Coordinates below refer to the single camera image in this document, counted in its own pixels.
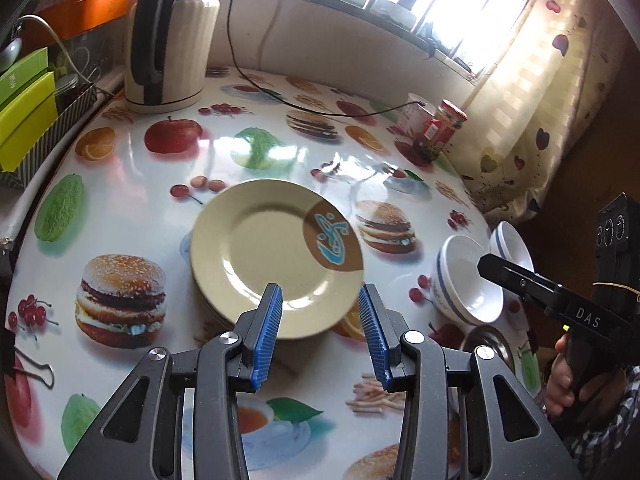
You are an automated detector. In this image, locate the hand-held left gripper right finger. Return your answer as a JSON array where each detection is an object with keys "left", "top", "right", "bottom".
[{"left": 357, "top": 282, "right": 583, "bottom": 480}]

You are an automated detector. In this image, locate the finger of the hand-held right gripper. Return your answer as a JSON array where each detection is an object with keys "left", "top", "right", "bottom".
[{"left": 477, "top": 254, "right": 562, "bottom": 311}]

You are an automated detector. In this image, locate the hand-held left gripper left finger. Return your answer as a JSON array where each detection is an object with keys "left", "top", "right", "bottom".
[{"left": 57, "top": 282, "right": 285, "bottom": 480}]

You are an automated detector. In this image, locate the small white blue-banded bowl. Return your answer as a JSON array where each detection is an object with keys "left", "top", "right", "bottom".
[{"left": 489, "top": 221, "right": 534, "bottom": 273}]

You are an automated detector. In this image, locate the large white blue-banded bowl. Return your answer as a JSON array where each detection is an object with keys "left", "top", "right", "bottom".
[{"left": 430, "top": 234, "right": 504, "bottom": 326}]

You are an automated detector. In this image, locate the beige plate with brown rim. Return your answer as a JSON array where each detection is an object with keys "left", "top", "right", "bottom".
[{"left": 189, "top": 265, "right": 241, "bottom": 337}]

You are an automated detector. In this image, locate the stainless steel bowl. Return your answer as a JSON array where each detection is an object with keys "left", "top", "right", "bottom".
[{"left": 459, "top": 324, "right": 518, "bottom": 386}]

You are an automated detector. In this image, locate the person's right forearm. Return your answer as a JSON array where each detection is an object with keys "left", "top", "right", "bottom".
[{"left": 567, "top": 385, "right": 640, "bottom": 471}]

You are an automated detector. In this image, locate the person's right hand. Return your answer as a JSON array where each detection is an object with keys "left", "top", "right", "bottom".
[{"left": 544, "top": 334, "right": 576, "bottom": 418}]

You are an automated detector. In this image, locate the heart printed curtain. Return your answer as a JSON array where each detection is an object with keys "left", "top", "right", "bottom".
[{"left": 450, "top": 0, "right": 621, "bottom": 226}]

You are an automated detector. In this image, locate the red-lidded glass jar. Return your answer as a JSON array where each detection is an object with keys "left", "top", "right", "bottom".
[{"left": 425, "top": 99, "right": 468, "bottom": 156}]

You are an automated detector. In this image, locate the food printed tablecloth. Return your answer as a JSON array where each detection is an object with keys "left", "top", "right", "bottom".
[{"left": 0, "top": 65, "right": 546, "bottom": 480}]

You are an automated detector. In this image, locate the white plastic container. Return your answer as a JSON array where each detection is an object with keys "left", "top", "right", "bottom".
[{"left": 397, "top": 92, "right": 436, "bottom": 133}]

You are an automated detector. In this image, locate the black binder clip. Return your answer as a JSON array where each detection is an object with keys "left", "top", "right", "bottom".
[{"left": 0, "top": 330, "right": 55, "bottom": 391}]

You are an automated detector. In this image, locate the cream electric kettle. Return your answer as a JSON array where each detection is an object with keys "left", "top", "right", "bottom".
[{"left": 124, "top": 0, "right": 223, "bottom": 113}]

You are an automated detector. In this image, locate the zigzag patterned storage box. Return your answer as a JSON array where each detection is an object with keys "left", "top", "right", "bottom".
[{"left": 0, "top": 82, "right": 98, "bottom": 191}]

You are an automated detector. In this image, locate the clear glass jar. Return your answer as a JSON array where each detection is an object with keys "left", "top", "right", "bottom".
[{"left": 52, "top": 72, "right": 86, "bottom": 113}]

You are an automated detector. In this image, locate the bright yellow-green box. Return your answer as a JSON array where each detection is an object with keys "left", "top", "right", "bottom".
[{"left": 0, "top": 71, "right": 58, "bottom": 173}]

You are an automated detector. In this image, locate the olive green box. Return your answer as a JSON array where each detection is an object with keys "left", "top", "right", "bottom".
[{"left": 0, "top": 47, "right": 51, "bottom": 106}]

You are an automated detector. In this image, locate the orange box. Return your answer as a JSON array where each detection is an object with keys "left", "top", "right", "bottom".
[{"left": 30, "top": 0, "right": 146, "bottom": 28}]

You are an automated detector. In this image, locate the white round device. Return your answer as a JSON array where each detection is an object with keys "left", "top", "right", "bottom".
[{"left": 0, "top": 35, "right": 23, "bottom": 73}]

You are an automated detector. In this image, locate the black power cable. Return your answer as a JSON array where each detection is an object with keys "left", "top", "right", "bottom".
[{"left": 225, "top": 0, "right": 426, "bottom": 121}]

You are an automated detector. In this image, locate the white cable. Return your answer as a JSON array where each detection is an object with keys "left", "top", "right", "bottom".
[{"left": 17, "top": 15, "right": 86, "bottom": 86}]

